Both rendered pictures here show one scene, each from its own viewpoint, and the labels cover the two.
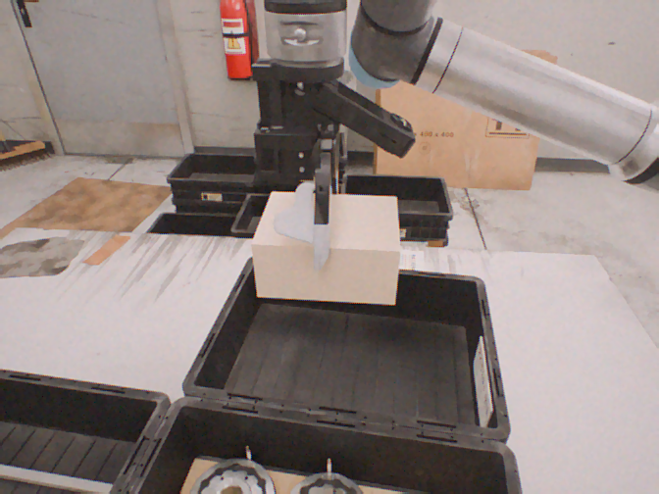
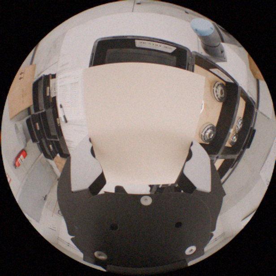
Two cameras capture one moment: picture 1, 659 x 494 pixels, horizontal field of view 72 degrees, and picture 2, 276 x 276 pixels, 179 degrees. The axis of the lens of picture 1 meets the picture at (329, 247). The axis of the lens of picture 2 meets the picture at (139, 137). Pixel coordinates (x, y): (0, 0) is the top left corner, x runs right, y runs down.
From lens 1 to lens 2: 0.50 m
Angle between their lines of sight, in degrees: 59
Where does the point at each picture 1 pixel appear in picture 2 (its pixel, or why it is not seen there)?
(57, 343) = not seen: hidden behind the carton
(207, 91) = (31, 157)
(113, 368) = not seen: hidden behind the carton
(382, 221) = (146, 81)
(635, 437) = (138, 21)
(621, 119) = not seen: outside the picture
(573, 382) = (118, 28)
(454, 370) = (132, 53)
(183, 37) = (27, 169)
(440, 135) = (23, 91)
